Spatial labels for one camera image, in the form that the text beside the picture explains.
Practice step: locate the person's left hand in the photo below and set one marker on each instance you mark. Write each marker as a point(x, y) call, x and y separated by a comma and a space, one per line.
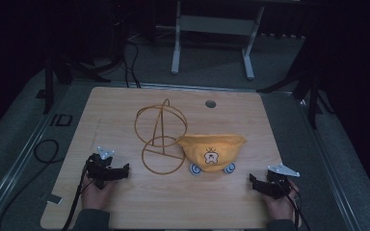
point(96, 195)

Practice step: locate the black metal stand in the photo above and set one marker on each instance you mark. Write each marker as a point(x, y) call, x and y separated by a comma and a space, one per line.
point(48, 83)
point(313, 96)

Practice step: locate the grey tape piece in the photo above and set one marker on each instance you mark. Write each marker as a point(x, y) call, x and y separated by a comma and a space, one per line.
point(54, 199)

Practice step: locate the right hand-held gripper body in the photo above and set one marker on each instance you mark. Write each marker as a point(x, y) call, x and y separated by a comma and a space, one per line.
point(279, 184)

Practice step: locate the yellow hat with bear print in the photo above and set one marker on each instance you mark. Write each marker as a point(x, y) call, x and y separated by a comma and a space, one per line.
point(210, 149)

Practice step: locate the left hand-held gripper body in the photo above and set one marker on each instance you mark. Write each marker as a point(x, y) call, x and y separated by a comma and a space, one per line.
point(98, 166)

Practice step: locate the white metal desk frame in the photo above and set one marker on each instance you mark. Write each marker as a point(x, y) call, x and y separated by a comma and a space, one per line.
point(216, 25)

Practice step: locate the person's right hand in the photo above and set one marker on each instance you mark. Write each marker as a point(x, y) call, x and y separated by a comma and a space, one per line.
point(281, 207)

